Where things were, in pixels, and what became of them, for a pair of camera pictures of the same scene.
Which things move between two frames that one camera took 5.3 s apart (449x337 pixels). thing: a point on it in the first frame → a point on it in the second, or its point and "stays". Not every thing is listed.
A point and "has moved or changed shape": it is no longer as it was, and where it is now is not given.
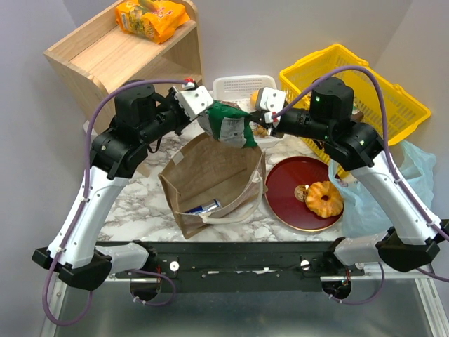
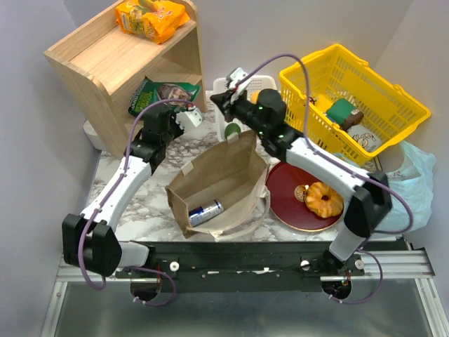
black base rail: (238, 266) stays
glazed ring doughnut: (332, 206) stays
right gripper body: (297, 121) → (243, 111)
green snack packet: (227, 123) has moved or changed shape
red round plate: (285, 192) stays
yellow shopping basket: (376, 100) stays
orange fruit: (254, 98) stays
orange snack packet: (153, 19) stays
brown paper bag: (208, 182) has moved or changed shape
